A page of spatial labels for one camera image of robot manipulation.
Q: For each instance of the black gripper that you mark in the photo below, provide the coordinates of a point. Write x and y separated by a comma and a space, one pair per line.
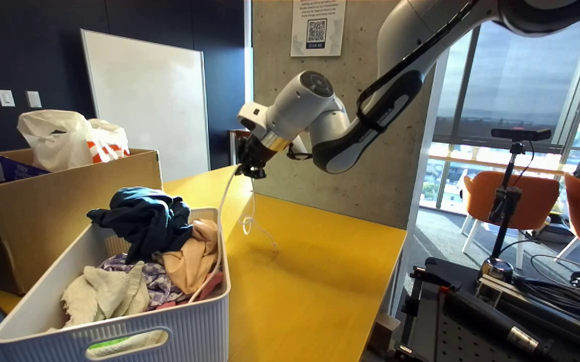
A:
253, 158

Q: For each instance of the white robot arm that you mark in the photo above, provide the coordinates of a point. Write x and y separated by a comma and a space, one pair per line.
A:
309, 122

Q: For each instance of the white plastic basket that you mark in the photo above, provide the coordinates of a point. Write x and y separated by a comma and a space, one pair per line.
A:
187, 332

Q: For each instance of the white board panel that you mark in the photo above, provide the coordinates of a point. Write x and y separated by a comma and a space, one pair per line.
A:
155, 94

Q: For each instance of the dark blue cloth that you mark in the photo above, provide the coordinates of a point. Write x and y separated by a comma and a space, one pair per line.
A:
147, 220

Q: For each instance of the peach cloth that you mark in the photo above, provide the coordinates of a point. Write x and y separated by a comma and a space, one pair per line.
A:
193, 264

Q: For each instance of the QR code paper sign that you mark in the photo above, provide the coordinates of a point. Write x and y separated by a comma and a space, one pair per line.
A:
316, 29

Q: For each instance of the purple patterned cloth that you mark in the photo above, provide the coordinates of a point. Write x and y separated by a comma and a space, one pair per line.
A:
159, 286

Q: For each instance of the white plastic bag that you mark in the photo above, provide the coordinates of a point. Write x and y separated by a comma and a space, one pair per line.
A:
65, 139

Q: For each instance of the beige cloth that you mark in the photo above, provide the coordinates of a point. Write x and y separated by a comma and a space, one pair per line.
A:
99, 294

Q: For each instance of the cardboard box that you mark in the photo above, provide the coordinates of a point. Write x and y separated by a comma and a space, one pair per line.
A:
43, 211

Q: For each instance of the black equipment cart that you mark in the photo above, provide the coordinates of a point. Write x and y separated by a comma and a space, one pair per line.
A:
456, 315

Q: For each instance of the white light switch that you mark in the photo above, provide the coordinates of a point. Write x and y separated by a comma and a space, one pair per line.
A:
7, 100
33, 100

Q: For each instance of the black camera tripod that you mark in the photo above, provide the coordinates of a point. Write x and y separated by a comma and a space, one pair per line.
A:
507, 198

